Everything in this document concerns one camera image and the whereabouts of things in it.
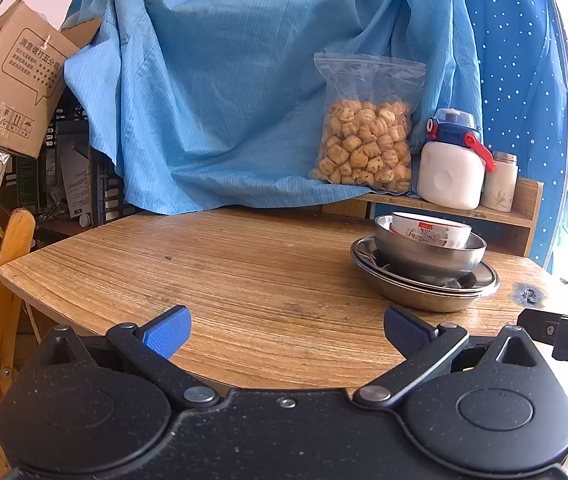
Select light blue striped cloth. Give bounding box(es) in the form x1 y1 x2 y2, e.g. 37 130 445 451
61 0 482 216

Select stainless steel plate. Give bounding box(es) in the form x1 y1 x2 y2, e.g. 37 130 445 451
359 270 496 301
350 236 500 295
366 280 487 312

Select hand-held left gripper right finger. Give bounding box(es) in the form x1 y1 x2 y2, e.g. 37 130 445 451
353 305 547 409

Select wooden desktop shelf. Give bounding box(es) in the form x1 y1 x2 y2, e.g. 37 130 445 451
321 177 545 258

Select open brown cardboard box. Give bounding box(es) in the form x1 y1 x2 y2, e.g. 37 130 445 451
0 0 102 159

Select small white thermos cup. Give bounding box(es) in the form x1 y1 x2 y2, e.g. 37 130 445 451
480 151 519 211

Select wooden chair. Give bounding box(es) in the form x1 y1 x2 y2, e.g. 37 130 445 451
0 208 37 466

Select blue polka dot cloth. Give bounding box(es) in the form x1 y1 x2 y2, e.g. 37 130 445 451
451 0 568 273

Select black plastic crate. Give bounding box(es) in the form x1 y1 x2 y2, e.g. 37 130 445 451
39 92 130 226

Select clear bag of snacks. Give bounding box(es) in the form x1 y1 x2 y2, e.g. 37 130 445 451
309 52 427 193

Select deep stainless steel bowl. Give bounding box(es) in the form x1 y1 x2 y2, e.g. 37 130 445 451
374 214 487 277

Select small white paper box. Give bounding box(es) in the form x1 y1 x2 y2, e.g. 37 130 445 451
59 140 94 219

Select white ceramic bowl red rim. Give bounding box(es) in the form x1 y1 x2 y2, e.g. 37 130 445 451
393 224 472 251

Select white water bottle blue lid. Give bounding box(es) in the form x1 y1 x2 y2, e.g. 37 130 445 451
416 108 495 211

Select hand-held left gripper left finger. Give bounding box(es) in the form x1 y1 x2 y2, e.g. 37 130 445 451
38 304 221 409

